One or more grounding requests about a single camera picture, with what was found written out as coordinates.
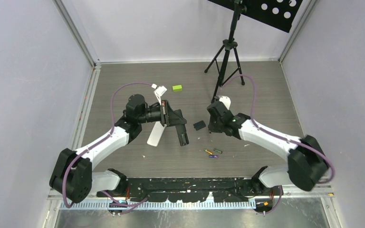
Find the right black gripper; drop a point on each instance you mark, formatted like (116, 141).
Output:
(212, 128)

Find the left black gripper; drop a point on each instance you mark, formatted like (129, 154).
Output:
(168, 117)

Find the black remote control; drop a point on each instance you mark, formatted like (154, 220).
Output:
(182, 134)

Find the black battery cover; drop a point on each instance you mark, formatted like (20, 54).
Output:
(199, 125)

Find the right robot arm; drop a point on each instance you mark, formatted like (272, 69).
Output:
(305, 164)

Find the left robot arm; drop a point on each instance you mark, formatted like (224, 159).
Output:
(73, 174)

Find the white remote control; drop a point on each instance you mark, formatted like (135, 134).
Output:
(156, 134)

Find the green block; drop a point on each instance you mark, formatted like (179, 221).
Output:
(177, 88)

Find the black tripod stand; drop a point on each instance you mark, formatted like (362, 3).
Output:
(228, 45)

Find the black perforated board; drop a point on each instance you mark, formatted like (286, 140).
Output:
(275, 13)

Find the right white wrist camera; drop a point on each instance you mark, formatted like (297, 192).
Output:
(225, 100)

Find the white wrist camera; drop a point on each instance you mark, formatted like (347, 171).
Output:
(159, 91)
(225, 100)

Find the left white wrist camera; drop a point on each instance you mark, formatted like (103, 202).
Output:
(159, 91)

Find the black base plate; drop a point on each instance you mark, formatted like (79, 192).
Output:
(190, 190)

